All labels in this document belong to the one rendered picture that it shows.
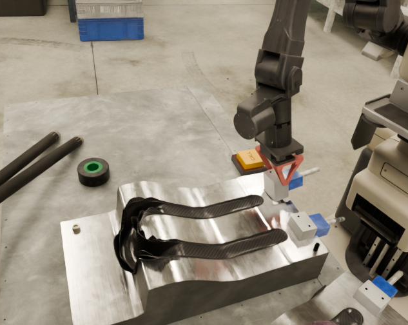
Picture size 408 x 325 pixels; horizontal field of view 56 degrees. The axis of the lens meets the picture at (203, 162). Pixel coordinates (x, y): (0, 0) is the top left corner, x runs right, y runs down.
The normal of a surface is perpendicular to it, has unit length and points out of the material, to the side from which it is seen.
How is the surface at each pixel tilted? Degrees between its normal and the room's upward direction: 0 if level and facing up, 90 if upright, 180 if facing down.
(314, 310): 26
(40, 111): 0
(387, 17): 80
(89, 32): 91
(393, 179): 98
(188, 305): 90
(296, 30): 69
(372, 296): 0
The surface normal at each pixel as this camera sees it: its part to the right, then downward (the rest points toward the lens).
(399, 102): -0.82, 0.31
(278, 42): -0.72, 0.11
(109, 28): 0.29, 0.64
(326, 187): 0.08, -0.77
